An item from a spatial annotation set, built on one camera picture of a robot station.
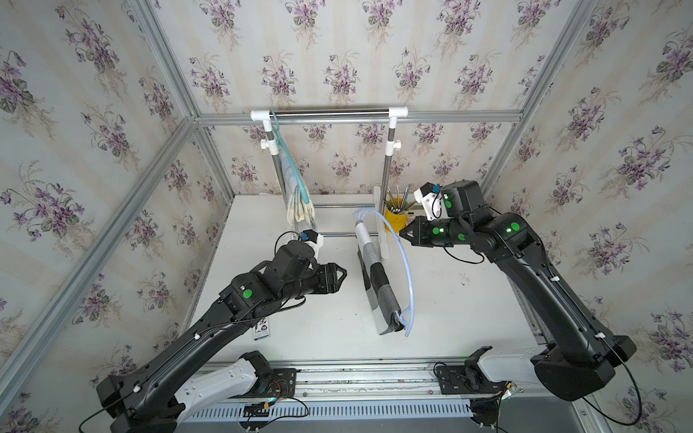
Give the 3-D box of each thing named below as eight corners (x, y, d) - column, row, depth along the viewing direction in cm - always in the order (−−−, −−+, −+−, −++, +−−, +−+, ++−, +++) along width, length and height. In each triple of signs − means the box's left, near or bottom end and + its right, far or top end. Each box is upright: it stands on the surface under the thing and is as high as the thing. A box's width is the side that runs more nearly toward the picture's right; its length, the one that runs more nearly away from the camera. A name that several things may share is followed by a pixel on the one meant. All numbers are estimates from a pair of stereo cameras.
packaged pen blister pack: (255, 340, 82) (254, 338, 81) (255, 321, 86) (254, 319, 85) (269, 337, 83) (268, 335, 82) (269, 318, 87) (267, 316, 85)
